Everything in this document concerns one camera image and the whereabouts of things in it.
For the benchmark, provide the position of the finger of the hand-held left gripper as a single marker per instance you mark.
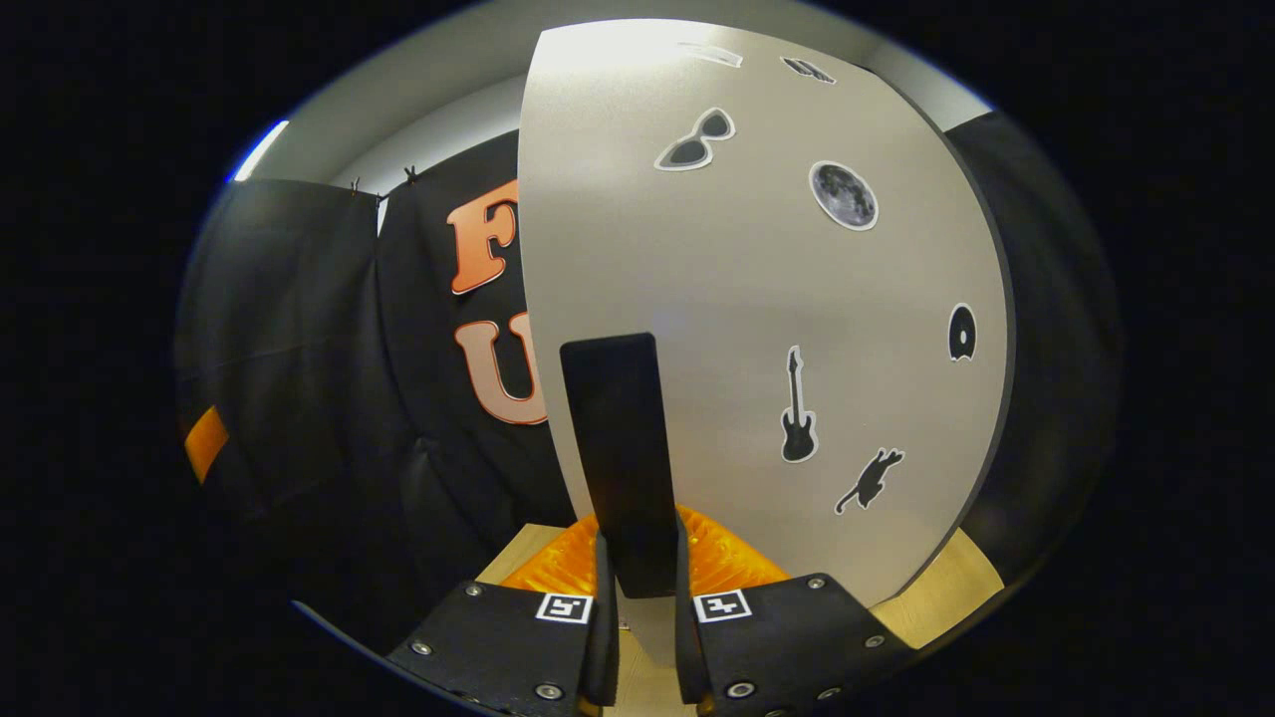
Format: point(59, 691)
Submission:
point(204, 443)

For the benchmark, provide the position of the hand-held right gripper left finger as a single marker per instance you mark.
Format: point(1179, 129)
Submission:
point(606, 647)

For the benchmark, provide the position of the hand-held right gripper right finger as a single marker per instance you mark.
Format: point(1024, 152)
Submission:
point(685, 647)

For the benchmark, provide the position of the grey cabinet door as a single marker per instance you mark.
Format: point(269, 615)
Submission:
point(757, 299)

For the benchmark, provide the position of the black backdrop cloth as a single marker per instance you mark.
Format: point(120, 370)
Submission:
point(299, 329)

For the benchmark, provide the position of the small ceiling light panel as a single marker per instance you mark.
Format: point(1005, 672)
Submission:
point(261, 149)

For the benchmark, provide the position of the row of cloth clips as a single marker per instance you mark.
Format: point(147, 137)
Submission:
point(409, 175)

